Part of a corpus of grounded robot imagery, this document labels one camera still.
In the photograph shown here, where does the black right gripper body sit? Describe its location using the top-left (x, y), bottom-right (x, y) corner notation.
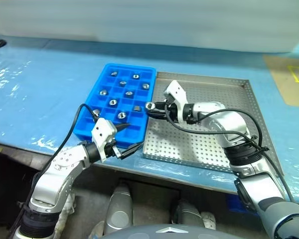
top-left (161, 98), bottom-right (180, 122)

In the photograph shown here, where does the grey left robot leg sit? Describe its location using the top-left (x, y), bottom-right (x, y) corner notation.
top-left (103, 183), bottom-right (134, 235)

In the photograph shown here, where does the grey robot torso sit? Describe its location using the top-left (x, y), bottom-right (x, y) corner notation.
top-left (102, 223), bottom-right (240, 239)

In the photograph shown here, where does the blue plastic crate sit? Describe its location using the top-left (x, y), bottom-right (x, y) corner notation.
top-left (225, 194), bottom-right (255, 215)

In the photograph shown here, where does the blue compartment tray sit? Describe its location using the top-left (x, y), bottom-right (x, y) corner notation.
top-left (72, 63), bottom-right (157, 148)

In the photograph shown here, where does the blue plastic table cover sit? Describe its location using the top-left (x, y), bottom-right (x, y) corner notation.
top-left (0, 34), bottom-right (299, 200)

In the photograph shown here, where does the perforated steel tray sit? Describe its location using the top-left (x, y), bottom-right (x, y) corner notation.
top-left (142, 71), bottom-right (281, 174)

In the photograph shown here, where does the brown cardboard sheet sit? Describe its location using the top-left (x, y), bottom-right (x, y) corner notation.
top-left (263, 53), bottom-right (299, 108)

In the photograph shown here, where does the grey right robot leg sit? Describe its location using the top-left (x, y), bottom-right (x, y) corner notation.
top-left (170, 199), bottom-right (202, 227)

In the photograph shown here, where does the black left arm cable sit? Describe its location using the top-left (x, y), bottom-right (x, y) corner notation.
top-left (9, 103), bottom-right (100, 232)

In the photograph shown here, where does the grey robot leg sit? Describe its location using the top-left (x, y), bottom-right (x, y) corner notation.
top-left (170, 199), bottom-right (202, 227)
top-left (103, 183), bottom-right (134, 235)

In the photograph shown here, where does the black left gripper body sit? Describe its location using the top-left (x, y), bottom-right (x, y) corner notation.
top-left (106, 135), bottom-right (123, 159)

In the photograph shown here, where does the white foam sheet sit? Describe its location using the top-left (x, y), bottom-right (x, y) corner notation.
top-left (0, 0), bottom-right (299, 53)

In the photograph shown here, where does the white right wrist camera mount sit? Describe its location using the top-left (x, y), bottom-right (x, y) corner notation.
top-left (163, 80), bottom-right (187, 122)

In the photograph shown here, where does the white robot foot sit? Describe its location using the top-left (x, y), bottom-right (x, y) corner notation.
top-left (200, 211), bottom-right (217, 230)

